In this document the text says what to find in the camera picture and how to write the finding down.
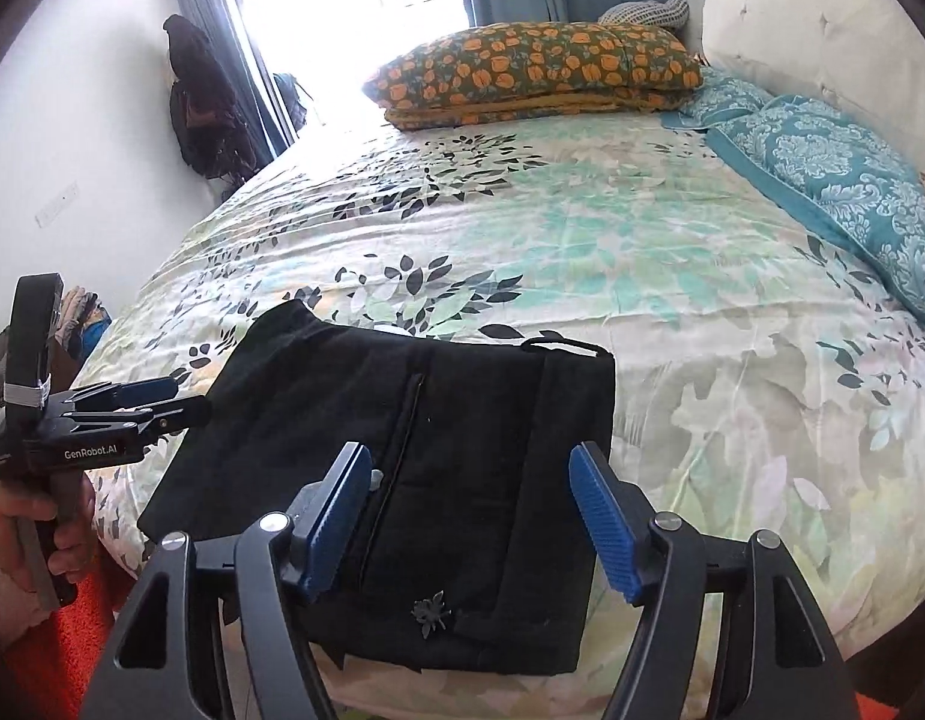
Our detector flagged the cream tufted headboard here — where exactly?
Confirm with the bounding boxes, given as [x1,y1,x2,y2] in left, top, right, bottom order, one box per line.
[701,0,925,188]

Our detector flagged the grey patterned cushion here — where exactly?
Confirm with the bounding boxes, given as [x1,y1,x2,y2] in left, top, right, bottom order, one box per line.
[597,0,692,29]

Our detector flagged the teal damask pillow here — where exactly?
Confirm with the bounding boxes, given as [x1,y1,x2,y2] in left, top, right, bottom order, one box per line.
[711,94,925,332]
[661,67,777,137]

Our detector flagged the floral bed sheet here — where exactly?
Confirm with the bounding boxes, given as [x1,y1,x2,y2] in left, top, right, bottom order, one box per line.
[64,101,925,720]

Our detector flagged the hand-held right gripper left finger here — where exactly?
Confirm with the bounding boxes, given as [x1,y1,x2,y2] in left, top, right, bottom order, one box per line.
[79,441,375,720]

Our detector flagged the small grey flower ornament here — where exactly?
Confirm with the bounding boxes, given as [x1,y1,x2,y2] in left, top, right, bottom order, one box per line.
[409,591,457,640]

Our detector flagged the colourful clothes pile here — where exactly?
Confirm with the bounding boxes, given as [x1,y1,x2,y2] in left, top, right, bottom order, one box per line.
[53,285,112,362]

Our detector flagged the orange floral pillow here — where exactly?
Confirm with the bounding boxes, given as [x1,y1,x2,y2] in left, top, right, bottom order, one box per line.
[363,21,705,110]

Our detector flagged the bright window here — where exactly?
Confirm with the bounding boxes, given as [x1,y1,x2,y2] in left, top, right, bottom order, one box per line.
[222,0,480,137]

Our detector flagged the blue hanging bag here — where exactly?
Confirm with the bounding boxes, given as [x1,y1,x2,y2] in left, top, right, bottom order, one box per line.
[271,71,315,145]

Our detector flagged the person's left hand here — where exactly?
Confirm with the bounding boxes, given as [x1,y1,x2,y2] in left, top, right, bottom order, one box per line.
[0,478,99,580]

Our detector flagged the yellow-edged floral pillow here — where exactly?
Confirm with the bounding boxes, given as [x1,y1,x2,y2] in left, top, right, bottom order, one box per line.
[383,86,696,130]

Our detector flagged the red shaggy rug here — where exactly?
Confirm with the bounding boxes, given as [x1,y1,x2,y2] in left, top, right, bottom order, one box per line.
[1,540,925,720]

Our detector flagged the white wall switch plate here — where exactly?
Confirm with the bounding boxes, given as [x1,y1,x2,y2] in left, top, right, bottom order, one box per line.
[34,181,80,227]

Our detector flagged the black pants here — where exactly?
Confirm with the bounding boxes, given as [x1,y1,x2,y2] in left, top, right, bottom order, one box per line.
[136,298,617,676]

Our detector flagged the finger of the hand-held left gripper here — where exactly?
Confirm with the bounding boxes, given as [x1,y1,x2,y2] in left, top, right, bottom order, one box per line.
[63,379,181,412]
[61,396,212,442]

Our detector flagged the dark hanging clothes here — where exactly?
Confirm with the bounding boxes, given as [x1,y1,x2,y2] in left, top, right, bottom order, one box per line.
[162,13,274,182]

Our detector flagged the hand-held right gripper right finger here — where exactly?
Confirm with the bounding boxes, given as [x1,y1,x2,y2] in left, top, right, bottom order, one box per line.
[568,441,861,720]

